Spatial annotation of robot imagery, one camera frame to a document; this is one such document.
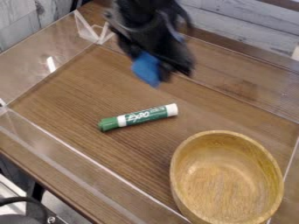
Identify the black cable lower left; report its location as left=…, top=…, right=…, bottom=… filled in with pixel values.
left=0, top=196, right=48, bottom=224

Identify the brown wooden bowl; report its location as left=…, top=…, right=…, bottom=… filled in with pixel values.
left=169, top=130, right=284, bottom=224

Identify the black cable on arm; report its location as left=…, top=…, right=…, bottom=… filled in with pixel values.
left=171, top=1, right=193, bottom=30

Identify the black metal table frame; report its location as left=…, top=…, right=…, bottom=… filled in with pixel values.
left=25, top=182, right=66, bottom=224

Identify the clear acrylic enclosure wall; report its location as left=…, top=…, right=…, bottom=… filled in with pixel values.
left=0, top=6, right=299, bottom=224

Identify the blue rectangular block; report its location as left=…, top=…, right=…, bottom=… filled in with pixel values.
left=130, top=52, right=160, bottom=88

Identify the green Expo marker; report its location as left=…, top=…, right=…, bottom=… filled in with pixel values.
left=97, top=103, right=179, bottom=132

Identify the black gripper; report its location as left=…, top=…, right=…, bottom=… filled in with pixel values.
left=104, top=0, right=195, bottom=82

